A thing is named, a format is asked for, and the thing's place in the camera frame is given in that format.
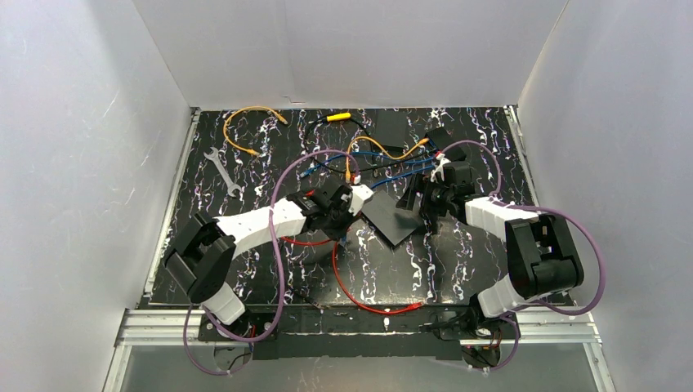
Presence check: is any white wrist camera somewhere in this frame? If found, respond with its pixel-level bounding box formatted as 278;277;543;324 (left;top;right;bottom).
430;151;451;184
348;175;373;216

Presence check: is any black box at back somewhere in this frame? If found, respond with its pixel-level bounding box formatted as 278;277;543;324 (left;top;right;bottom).
373;109;409;154

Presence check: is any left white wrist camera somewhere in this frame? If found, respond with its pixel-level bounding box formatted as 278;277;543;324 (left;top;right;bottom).
348;175;373;216

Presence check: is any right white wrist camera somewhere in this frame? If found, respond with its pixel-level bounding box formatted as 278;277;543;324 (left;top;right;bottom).
430;151;451;184

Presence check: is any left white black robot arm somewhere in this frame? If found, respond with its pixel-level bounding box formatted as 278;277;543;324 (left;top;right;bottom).
162;181;373;325

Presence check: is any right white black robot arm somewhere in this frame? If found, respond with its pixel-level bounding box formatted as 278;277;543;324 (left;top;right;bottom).
396;162;584;321

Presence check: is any red ethernet cable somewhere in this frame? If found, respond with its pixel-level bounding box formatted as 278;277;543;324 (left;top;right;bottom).
280;189;339;248
331;240;423;316

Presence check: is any purple cable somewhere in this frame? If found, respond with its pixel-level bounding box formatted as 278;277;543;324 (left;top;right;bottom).
182;149;361;377
438;140;607;374

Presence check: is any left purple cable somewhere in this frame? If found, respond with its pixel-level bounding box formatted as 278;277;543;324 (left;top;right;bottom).
182;149;361;377

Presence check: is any aluminium front rail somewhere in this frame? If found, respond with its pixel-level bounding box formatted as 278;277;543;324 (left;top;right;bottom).
104;307;615;391

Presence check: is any black pad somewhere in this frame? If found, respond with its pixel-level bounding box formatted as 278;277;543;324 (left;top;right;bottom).
361;190;424;247

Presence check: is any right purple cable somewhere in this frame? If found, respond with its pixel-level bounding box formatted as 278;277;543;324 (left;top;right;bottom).
438;140;607;374

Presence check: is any silver open-end wrench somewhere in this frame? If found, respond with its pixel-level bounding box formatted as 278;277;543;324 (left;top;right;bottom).
203;147;242;198

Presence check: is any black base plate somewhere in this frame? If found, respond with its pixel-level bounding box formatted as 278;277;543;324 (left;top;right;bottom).
199;305;517;366

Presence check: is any yellow handle screwdriver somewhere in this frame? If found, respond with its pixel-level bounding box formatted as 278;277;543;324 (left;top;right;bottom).
315;112;351;123

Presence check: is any orange ethernet cable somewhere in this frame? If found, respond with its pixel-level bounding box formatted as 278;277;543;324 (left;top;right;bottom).
345;135;431;182
223;105;289;158

